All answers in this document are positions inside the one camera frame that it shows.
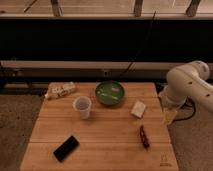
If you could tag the translucent yellowish gripper tool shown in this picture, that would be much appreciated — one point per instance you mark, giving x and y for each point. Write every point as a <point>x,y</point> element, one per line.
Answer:
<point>169,115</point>

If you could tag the black eraser block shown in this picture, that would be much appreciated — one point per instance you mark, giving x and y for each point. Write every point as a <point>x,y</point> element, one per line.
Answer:
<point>67,147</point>

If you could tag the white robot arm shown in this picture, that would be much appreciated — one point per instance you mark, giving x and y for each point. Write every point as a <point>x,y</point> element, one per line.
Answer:
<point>186,81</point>

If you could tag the white sponge block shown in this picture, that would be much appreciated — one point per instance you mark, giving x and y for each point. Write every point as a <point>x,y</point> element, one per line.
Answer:
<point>138,109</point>

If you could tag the green bowl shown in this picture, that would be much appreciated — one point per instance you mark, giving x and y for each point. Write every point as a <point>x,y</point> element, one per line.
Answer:
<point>109,92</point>

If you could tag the white crumpled wrapper package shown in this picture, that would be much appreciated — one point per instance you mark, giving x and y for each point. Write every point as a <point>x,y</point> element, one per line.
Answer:
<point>60,91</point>

